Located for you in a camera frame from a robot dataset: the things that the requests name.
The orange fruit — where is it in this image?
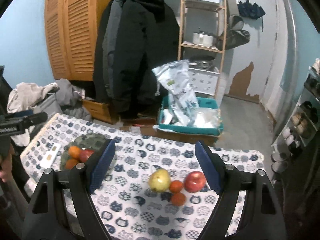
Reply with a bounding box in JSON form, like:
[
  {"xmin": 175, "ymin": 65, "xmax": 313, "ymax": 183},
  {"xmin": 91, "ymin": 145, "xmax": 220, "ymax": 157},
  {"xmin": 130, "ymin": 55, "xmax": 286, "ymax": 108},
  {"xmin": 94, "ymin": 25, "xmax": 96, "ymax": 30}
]
[{"xmin": 65, "ymin": 158, "xmax": 79, "ymax": 170}]

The red apple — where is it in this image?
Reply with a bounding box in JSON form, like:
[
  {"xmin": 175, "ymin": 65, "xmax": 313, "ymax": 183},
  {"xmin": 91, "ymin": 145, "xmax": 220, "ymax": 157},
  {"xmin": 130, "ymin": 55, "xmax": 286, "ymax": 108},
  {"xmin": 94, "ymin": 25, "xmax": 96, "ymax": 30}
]
[
  {"xmin": 184, "ymin": 171, "xmax": 207, "ymax": 193},
  {"xmin": 79, "ymin": 149, "xmax": 95, "ymax": 163}
]

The small tangerine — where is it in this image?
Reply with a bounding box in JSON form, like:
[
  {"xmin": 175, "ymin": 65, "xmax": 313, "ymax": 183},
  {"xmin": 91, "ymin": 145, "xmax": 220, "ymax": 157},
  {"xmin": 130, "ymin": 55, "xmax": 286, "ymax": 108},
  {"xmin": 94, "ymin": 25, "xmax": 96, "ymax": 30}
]
[
  {"xmin": 171, "ymin": 192, "xmax": 187, "ymax": 206},
  {"xmin": 169, "ymin": 180, "xmax": 183, "ymax": 194}
]

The yellow pear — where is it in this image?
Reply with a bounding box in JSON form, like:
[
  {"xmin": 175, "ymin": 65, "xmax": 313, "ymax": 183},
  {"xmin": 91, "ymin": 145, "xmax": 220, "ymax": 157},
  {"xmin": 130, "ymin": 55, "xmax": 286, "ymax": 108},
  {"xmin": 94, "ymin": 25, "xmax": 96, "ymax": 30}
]
[{"xmin": 148, "ymin": 169, "xmax": 171, "ymax": 193}]

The person's left hand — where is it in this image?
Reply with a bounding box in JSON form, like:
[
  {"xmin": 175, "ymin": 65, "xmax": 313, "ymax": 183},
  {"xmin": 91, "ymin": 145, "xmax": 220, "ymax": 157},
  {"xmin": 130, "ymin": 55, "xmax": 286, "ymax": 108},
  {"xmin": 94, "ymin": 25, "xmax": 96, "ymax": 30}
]
[{"xmin": 0, "ymin": 144, "xmax": 14, "ymax": 183}]

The pile of grey clothes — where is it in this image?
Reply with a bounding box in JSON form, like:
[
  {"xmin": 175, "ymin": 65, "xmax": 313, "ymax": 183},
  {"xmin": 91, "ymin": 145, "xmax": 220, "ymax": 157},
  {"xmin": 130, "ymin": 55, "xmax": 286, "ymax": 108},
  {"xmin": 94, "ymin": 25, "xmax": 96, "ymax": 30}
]
[{"xmin": 6, "ymin": 78, "xmax": 92, "ymax": 147}]

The green glass bowl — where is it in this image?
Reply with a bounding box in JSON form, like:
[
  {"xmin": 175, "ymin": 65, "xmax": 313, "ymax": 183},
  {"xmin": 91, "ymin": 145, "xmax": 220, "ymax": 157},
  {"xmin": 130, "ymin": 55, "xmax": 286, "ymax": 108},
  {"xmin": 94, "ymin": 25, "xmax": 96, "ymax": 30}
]
[{"xmin": 59, "ymin": 133, "xmax": 111, "ymax": 171}]

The shoe rack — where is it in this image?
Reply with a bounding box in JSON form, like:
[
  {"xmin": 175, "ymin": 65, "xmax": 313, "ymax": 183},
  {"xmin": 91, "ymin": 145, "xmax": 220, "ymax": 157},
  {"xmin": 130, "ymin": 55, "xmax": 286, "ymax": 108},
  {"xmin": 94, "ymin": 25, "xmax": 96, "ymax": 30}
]
[{"xmin": 271, "ymin": 59, "xmax": 319, "ymax": 174}]

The cat pattern tablecloth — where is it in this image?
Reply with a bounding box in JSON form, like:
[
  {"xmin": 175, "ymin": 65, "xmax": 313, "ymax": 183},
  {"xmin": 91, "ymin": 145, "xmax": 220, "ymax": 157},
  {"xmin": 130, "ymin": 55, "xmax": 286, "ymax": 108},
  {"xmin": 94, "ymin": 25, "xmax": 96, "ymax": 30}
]
[{"xmin": 19, "ymin": 113, "xmax": 266, "ymax": 240}]

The teal storage box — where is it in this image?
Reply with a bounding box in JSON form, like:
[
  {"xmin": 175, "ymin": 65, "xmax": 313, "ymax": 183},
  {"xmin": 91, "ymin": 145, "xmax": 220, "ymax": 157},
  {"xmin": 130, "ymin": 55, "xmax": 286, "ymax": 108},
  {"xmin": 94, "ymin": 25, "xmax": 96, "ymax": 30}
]
[{"xmin": 157, "ymin": 96, "xmax": 224, "ymax": 137}]

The clear plastic bag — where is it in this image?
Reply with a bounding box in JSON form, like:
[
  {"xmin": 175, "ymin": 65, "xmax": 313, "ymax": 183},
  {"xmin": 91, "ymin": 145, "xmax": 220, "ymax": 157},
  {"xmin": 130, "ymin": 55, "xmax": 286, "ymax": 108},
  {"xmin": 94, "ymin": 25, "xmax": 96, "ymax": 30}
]
[{"xmin": 193, "ymin": 107, "xmax": 222, "ymax": 128}]

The wooden louvered wardrobe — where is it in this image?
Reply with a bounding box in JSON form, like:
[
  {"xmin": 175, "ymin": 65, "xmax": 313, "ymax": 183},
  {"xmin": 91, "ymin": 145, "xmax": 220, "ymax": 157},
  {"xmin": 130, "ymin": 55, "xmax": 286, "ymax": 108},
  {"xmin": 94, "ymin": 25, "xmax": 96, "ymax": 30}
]
[{"xmin": 44, "ymin": 0, "xmax": 110, "ymax": 81}]

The black hanging coat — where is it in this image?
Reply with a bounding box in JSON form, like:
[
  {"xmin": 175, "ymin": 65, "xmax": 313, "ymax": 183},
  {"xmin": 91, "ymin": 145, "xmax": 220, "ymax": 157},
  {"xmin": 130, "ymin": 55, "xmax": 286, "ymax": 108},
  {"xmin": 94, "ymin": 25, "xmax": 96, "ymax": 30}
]
[{"xmin": 93, "ymin": 0, "xmax": 180, "ymax": 119}]

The white printed plastic bag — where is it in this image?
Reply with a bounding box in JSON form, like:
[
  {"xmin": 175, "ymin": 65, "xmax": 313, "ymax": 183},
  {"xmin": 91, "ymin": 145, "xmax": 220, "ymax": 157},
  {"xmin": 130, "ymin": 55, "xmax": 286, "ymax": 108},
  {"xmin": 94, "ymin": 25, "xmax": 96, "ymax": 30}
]
[{"xmin": 152, "ymin": 60, "xmax": 199, "ymax": 126}]

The white patterned storage box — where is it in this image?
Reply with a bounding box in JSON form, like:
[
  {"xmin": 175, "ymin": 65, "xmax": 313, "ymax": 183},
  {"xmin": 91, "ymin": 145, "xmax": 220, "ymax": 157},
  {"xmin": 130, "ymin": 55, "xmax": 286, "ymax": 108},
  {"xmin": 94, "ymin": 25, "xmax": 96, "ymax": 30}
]
[{"xmin": 188, "ymin": 68, "xmax": 220, "ymax": 96}]

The metal cooking pot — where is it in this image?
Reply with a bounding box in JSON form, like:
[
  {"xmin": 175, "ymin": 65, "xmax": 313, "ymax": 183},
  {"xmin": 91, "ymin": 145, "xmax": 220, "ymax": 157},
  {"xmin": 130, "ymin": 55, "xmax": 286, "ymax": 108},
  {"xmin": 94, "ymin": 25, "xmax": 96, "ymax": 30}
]
[{"xmin": 192, "ymin": 30, "xmax": 216, "ymax": 47}]

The wooden shelf rack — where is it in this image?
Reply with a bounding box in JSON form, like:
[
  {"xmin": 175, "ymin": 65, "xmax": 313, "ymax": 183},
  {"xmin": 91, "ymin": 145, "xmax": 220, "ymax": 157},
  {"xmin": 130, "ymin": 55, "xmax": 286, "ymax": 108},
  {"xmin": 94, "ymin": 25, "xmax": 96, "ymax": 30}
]
[{"xmin": 177, "ymin": 0, "xmax": 228, "ymax": 99}]

